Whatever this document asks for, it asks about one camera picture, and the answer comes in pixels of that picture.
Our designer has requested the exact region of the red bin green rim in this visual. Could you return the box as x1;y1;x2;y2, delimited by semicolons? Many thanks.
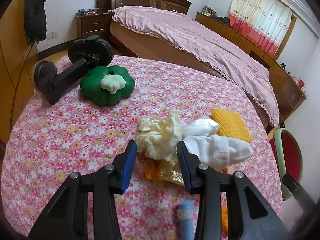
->
269;128;303;201

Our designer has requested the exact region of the blue small toy tube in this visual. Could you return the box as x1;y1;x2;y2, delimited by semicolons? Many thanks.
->
177;200;195;240

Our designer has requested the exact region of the white sock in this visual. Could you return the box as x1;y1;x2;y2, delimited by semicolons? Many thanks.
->
183;135;253;170

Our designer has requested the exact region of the pink floral tablecloth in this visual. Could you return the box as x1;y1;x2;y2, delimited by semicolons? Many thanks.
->
1;56;283;235

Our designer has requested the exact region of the yellow foam net pad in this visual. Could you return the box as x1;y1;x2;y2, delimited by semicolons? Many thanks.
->
211;108;253;143

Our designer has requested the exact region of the orange snack packet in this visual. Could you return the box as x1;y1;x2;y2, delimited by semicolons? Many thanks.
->
143;155;184;186

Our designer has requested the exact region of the white plastic bag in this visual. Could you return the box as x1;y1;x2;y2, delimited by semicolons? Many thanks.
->
182;116;220;137

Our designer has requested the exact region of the long wooden cabinet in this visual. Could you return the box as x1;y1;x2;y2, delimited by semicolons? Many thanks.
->
195;12;306;124

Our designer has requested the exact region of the crumpled cream paper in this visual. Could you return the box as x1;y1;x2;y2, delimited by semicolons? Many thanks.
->
135;109;182;162

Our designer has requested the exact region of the green clover shaped toy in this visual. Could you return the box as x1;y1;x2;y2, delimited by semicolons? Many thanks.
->
80;65;136;106

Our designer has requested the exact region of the wooden wardrobe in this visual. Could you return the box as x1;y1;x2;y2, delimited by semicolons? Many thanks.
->
1;0;38;154

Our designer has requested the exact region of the pink striped bed quilt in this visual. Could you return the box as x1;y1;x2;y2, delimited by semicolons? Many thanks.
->
110;5;279;127

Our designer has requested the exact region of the floral pink curtain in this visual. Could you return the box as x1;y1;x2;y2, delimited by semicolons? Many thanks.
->
229;0;292;57

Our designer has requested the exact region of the dark wooden nightstand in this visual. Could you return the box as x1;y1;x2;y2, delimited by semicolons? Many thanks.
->
75;10;114;41

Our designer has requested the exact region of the black jacket hanging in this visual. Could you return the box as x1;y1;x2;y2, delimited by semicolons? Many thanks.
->
24;0;47;44

